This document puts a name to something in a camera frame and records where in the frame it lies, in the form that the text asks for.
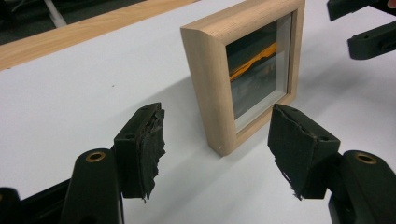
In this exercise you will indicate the white table sheet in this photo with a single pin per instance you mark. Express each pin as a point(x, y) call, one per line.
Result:
point(77, 99)

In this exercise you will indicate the wooden picture frame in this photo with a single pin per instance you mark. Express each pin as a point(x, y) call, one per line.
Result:
point(211, 87)

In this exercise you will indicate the white metal table frame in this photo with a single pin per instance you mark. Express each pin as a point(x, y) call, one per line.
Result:
point(56, 14)

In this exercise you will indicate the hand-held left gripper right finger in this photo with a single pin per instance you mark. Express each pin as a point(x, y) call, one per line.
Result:
point(299, 149)

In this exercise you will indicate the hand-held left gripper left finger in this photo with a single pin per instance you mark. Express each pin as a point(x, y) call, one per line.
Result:
point(140, 152)

